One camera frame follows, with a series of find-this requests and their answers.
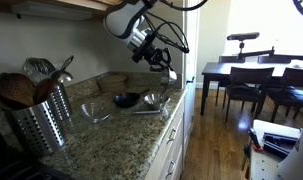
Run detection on steel ladle handle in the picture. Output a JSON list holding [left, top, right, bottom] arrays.
[[59, 54, 75, 73]]

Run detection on black tool case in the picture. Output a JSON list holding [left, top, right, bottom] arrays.
[[262, 132, 299, 158]]

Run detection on large perforated steel utensil holder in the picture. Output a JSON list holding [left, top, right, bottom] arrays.
[[5, 98, 67, 158]]

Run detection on white perforated workbench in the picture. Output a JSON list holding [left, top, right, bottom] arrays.
[[249, 119, 303, 180]]

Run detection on black hanging cable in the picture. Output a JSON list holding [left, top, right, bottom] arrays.
[[292, 0, 303, 21]]

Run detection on lower kitchen cabinet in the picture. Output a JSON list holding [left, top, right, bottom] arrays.
[[144, 98, 186, 180]]

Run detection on black cable bundle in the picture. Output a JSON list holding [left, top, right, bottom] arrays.
[[142, 0, 209, 54]]

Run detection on white papers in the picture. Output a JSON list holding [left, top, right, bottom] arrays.
[[290, 59, 303, 70]]

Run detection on steel drawer handle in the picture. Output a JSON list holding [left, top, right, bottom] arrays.
[[166, 128, 177, 144], [165, 160, 176, 179]]

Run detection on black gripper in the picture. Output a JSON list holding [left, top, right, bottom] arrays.
[[132, 41, 175, 73]]

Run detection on wooden slotted spoon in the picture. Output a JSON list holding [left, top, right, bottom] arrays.
[[0, 72, 37, 109]]

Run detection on clear glass bowl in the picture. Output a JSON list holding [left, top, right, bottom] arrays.
[[79, 101, 111, 124]]

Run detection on steel skimmer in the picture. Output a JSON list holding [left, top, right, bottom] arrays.
[[23, 57, 57, 84]]

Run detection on steel spoon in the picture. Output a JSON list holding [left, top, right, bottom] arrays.
[[57, 70, 74, 84]]

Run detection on small perforated steel utensil holder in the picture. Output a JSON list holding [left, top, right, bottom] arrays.
[[50, 83, 73, 122]]

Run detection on stack of round wooden boards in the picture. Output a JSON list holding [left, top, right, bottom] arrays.
[[97, 74, 128, 94]]

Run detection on black camera stand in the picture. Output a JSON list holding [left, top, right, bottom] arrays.
[[235, 40, 276, 63]]

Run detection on red and black clamp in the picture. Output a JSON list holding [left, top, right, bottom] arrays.
[[242, 128, 264, 180]]

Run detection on dark wooden dining table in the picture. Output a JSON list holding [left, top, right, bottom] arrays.
[[200, 59, 303, 116]]

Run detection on black stereo camera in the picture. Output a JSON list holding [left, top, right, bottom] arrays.
[[226, 32, 261, 42]]

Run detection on dark wooden dining chair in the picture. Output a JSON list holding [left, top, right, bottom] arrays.
[[214, 55, 247, 107], [257, 54, 292, 64], [224, 66, 275, 123], [265, 67, 303, 123]]

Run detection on wooden upper cabinet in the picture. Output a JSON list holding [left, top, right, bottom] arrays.
[[0, 0, 122, 19]]

